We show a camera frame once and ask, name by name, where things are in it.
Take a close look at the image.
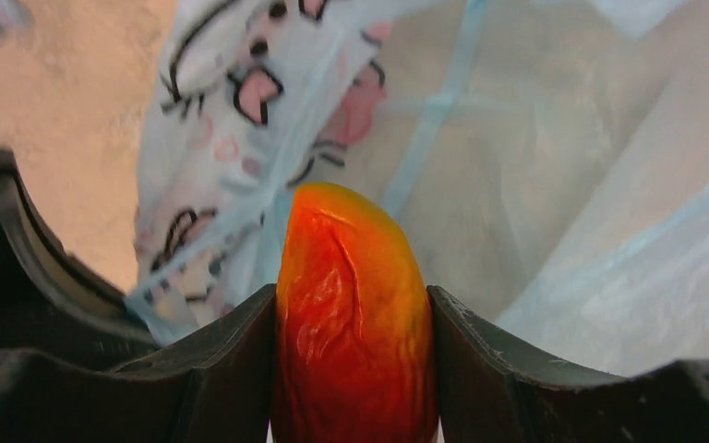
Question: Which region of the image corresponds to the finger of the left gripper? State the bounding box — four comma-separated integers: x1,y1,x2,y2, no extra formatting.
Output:
0,147,156,370

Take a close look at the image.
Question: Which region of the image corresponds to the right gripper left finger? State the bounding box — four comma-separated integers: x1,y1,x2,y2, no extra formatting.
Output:
0,285,274,442

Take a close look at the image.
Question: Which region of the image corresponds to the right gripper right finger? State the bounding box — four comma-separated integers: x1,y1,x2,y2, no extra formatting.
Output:
428,286,709,442

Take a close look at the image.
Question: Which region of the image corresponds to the orange red fake mango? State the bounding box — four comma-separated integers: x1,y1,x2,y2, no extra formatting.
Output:
270,183,439,442

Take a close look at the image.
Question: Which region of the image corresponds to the light blue plastic bag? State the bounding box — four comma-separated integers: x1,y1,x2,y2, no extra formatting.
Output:
126,1,709,376

